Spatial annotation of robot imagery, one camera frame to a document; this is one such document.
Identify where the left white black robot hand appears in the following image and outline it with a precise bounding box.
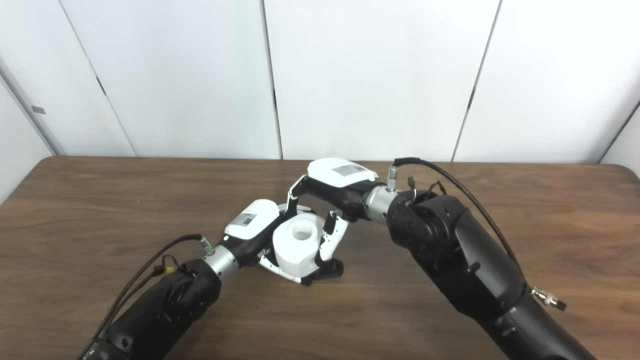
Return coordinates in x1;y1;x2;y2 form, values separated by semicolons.
220;199;303;285

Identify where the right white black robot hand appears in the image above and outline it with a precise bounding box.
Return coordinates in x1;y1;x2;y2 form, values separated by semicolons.
286;158;379;266

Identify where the round white plastic piece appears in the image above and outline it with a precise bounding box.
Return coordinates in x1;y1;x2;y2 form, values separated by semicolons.
273;213;326;279

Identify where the black plastic holder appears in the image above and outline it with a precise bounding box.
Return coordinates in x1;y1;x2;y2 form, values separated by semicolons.
300;260;344;287

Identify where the thick black left wrist cable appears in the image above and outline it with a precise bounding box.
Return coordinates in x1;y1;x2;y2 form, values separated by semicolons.
82;234;215;358

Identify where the thick black wrist cable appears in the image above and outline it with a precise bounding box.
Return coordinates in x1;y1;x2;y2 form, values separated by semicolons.
82;234;215;358
387;157;526;273

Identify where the thick black right wrist cable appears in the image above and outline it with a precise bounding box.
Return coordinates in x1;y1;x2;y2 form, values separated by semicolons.
387;157;526;273

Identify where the thin black wire with plug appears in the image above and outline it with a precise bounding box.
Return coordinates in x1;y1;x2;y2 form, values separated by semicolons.
406;176;447;201

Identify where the thin wire with yellow plug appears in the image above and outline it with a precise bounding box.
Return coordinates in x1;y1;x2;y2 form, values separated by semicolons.
150;255;178;278

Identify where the silver forearm cable connector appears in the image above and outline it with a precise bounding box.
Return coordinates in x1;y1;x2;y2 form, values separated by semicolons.
531;286;568;312

